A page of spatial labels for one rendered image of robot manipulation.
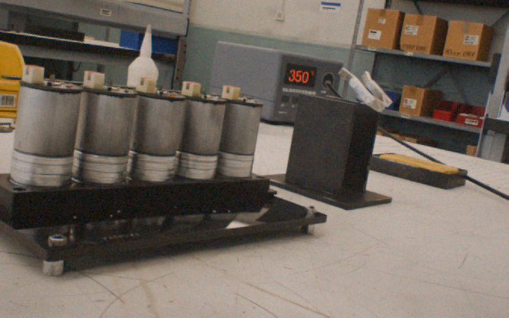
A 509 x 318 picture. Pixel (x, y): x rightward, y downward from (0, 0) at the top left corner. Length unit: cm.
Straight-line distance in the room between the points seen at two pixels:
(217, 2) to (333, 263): 615
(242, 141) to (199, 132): 3
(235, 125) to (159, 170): 5
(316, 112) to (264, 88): 39
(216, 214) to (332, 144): 14
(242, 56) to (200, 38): 563
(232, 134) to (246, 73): 52
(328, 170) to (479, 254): 11
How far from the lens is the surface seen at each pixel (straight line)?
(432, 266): 33
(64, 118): 27
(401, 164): 57
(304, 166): 44
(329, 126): 42
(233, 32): 621
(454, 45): 466
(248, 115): 33
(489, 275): 34
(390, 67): 529
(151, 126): 30
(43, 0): 298
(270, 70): 81
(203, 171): 32
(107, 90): 28
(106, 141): 28
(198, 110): 31
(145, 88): 30
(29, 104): 27
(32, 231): 25
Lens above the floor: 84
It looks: 8 degrees down
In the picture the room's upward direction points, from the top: 9 degrees clockwise
